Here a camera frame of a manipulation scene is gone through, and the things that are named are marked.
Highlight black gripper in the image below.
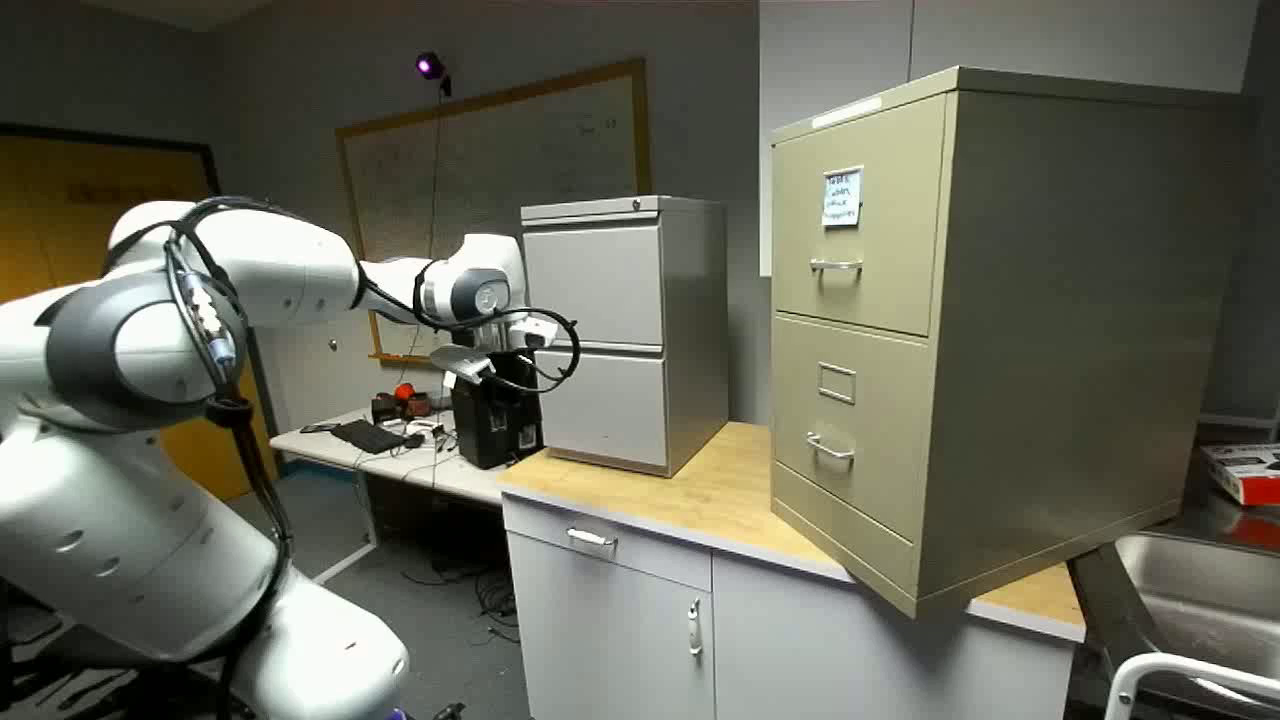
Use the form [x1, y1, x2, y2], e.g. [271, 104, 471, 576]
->
[454, 351, 546, 468]

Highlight beige bottom file drawer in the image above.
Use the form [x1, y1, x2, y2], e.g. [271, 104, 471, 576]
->
[774, 314, 930, 540]

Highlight beige file drawer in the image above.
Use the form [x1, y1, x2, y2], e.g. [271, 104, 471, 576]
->
[774, 99, 947, 333]
[774, 314, 930, 540]

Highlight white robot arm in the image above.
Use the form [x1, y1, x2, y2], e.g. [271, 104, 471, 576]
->
[0, 195, 578, 720]

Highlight grey two-drawer file cabinet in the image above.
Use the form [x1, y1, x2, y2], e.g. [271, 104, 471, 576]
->
[519, 195, 728, 476]

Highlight white base cabinet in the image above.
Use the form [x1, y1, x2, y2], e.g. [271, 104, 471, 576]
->
[505, 495, 1086, 720]

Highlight beige top file drawer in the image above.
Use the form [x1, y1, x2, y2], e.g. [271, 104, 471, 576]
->
[774, 99, 947, 333]

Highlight beige two-drawer file cabinet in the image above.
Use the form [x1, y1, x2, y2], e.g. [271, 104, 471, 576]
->
[774, 69, 1258, 616]

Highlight white desk with clutter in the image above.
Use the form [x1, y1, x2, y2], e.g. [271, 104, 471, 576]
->
[271, 408, 500, 502]

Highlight wood-framed whiteboard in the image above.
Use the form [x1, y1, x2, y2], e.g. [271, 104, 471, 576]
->
[332, 55, 656, 373]

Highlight stainless steel sink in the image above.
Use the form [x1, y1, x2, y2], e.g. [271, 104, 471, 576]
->
[1068, 532, 1280, 720]

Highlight red and white box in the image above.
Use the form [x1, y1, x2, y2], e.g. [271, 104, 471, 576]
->
[1206, 444, 1280, 506]

